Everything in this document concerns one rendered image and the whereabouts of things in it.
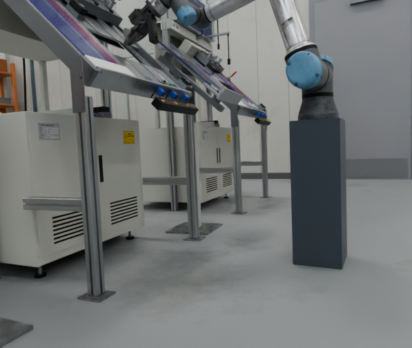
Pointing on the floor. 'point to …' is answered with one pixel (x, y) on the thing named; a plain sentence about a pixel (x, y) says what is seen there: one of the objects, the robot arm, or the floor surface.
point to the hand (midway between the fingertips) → (127, 44)
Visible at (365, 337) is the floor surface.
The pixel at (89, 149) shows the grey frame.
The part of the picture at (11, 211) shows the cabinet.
